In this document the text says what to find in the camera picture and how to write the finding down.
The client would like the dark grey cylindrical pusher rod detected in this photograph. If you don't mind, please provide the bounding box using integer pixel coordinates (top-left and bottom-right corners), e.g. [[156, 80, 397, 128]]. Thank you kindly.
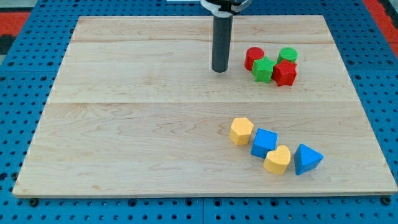
[[211, 16, 233, 73]]

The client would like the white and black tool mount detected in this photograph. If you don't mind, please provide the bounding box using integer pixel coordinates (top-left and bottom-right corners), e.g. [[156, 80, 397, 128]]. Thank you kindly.
[[200, 0, 252, 17]]

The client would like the yellow hexagon block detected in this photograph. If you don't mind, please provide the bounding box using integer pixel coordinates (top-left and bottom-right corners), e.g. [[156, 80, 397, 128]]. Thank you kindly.
[[229, 117, 254, 146]]

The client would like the blue cube block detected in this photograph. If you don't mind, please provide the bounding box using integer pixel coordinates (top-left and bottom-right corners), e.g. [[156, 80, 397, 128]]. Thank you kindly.
[[251, 128, 278, 159]]

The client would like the red cylinder block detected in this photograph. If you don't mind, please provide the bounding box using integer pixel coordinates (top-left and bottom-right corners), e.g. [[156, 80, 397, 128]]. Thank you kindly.
[[244, 47, 265, 71]]

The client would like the green star block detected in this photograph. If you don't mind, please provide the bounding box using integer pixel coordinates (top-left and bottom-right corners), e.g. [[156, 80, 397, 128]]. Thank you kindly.
[[252, 57, 276, 83]]

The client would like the green cylinder block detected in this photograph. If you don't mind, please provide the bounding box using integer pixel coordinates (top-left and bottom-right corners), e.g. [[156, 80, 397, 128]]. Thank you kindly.
[[277, 47, 298, 63]]

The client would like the red star block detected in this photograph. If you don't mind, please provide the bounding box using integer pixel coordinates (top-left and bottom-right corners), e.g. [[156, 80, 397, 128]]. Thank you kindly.
[[272, 59, 297, 86]]

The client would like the light wooden board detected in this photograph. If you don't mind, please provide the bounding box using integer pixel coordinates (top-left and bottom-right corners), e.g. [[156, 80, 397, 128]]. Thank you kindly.
[[12, 15, 397, 198]]

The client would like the yellow heart block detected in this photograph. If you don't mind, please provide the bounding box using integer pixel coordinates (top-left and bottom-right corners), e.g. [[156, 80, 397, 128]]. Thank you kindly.
[[263, 145, 291, 174]]

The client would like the blue triangle block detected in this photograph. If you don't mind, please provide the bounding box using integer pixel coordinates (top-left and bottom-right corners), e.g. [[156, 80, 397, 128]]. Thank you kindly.
[[294, 144, 323, 175]]

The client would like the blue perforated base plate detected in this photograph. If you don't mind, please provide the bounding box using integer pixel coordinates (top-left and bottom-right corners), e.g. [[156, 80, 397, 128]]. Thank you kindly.
[[1, 0, 397, 223]]

